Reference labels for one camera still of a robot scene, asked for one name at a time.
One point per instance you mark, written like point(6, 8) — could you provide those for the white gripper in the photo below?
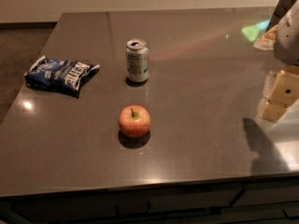
point(288, 37)

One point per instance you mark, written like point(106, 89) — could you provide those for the silver green 7up can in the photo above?
point(137, 58)

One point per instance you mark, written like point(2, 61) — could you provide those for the snack packet at edge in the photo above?
point(266, 41)

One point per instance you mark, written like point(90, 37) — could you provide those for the dark cabinet drawers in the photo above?
point(250, 202)

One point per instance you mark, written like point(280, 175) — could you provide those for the red apple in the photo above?
point(134, 121)

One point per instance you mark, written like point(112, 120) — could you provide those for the blue kettle chips bag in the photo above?
point(63, 76)

